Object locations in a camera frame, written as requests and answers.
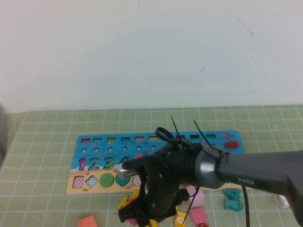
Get blue number shape puzzle board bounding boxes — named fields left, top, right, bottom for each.
left=66, top=130, right=255, bottom=195

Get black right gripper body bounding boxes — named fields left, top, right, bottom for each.
left=117, top=144, right=189, bottom=224

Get black zip tie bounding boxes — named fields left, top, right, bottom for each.
left=170, top=115, right=190, bottom=148
left=193, top=119, right=232, bottom=158

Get black thin cable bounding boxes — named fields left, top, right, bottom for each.
left=241, top=184, right=251, bottom=227

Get black looped cable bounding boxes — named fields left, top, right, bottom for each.
left=155, top=127, right=177, bottom=144

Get teal fish piece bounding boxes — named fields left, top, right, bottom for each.
left=224, top=198, right=244, bottom=212

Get light pink square block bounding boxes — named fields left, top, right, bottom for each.
left=186, top=185, right=205, bottom=208

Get teal heart piece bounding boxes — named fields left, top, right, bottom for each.
left=115, top=174, right=132, bottom=187

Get orange square block piece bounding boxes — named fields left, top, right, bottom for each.
left=77, top=214, right=98, bottom=227

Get pink trapezoid piece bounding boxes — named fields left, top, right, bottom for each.
left=189, top=207, right=206, bottom=226

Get teal number four piece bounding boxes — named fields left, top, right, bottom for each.
left=223, top=188, right=241, bottom=201

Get yellow number seven piece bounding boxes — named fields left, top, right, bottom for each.
left=117, top=195, right=130, bottom=211

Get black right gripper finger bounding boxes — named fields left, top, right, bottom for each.
left=138, top=213, right=152, bottom=227
left=155, top=211, right=177, bottom=224

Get yellow fish piece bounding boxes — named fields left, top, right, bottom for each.
left=174, top=211, right=187, bottom=227

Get white usb charger plug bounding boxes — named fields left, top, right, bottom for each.
left=274, top=194, right=291, bottom=209

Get green circle piece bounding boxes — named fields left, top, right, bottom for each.
left=99, top=173, right=115, bottom=188

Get green number three piece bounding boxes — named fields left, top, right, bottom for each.
left=103, top=157, right=115, bottom=170

